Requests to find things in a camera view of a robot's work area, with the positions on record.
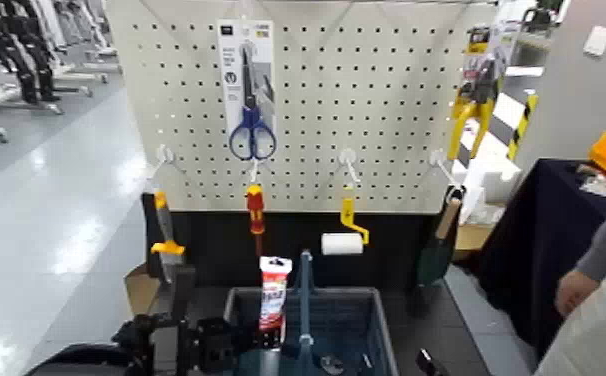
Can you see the white pegboard panel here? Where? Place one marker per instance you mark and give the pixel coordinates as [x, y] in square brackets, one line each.
[334, 78]

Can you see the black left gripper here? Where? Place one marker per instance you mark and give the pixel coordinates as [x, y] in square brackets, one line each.
[215, 344]

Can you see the red glue tube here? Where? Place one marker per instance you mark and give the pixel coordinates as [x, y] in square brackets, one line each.
[274, 294]

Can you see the white foam blocks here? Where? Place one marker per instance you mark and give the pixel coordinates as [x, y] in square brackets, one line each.
[492, 173]

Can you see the brown cardboard flap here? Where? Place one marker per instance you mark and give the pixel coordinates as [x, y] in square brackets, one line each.
[140, 288]

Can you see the brown cardboard box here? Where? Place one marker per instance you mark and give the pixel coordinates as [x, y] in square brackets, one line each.
[472, 237]

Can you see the blue grey plastic crate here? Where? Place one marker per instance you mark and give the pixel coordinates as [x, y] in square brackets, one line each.
[350, 320]

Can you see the white pegboard hook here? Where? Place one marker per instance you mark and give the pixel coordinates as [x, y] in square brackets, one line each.
[164, 156]
[253, 170]
[348, 160]
[442, 162]

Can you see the black cloth covered table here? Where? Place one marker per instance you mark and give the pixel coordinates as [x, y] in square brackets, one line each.
[534, 236]

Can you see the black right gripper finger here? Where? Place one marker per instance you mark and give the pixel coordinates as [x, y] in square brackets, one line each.
[429, 363]
[367, 361]

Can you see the white wall plate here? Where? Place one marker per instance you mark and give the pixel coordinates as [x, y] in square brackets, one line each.
[598, 40]

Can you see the red yellow screwdriver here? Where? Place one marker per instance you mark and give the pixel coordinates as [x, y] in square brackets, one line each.
[254, 210]

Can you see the black humanoid robot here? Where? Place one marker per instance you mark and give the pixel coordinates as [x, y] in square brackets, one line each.
[17, 47]

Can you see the person in grey sleeve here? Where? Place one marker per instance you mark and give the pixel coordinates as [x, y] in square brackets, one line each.
[597, 341]

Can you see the yellow black striped post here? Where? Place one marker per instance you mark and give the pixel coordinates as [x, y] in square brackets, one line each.
[522, 126]

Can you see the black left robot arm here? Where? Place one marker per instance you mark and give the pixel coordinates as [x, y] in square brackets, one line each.
[182, 315]

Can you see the bystander bare hand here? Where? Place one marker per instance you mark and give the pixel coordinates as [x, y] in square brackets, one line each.
[573, 291]

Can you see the black pegboard base panel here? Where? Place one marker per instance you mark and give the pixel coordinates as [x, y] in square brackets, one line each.
[219, 246]

